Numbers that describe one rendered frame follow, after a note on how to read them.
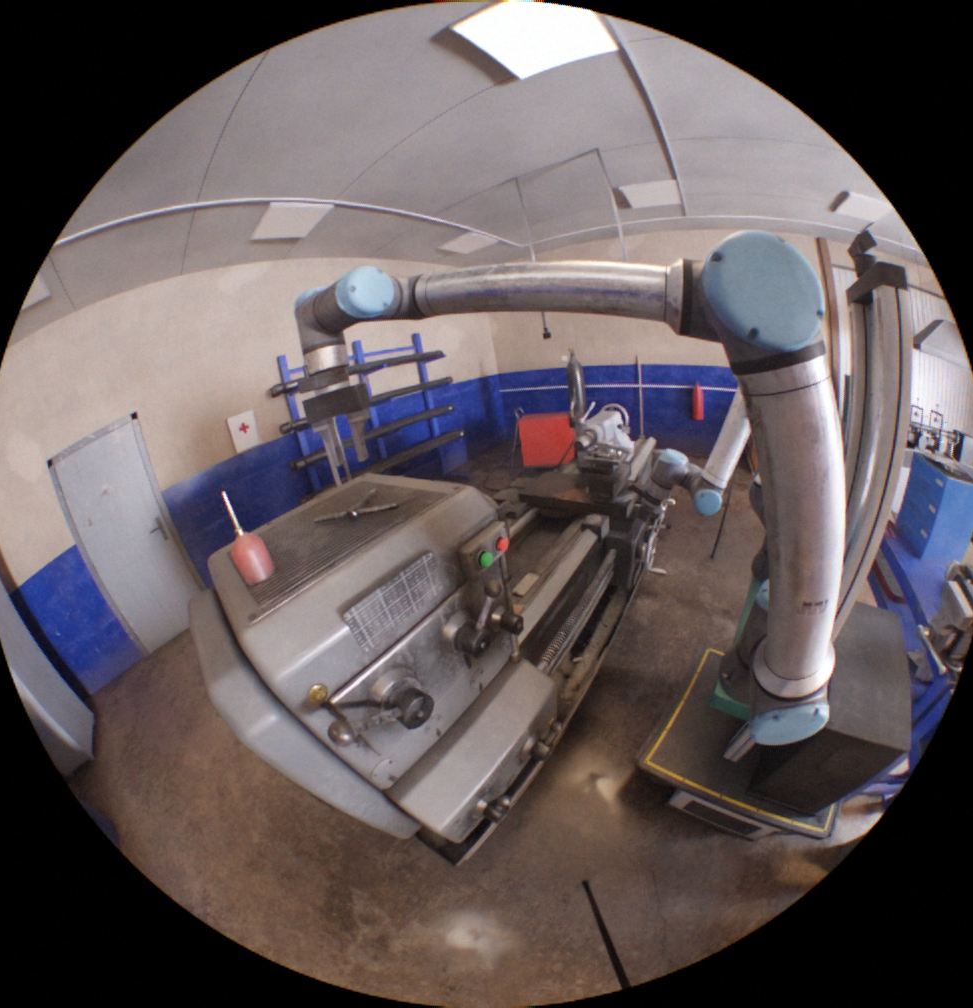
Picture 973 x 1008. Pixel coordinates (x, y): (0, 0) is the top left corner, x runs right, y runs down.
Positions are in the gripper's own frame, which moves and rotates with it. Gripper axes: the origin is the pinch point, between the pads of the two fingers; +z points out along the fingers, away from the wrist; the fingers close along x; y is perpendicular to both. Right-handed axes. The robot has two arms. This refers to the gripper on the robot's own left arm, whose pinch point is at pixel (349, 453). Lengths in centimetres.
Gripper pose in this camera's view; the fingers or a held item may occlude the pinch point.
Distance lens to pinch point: 70.2
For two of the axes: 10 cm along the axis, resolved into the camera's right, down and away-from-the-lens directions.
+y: 0.4, -4.2, 9.1
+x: -9.9, 1.3, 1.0
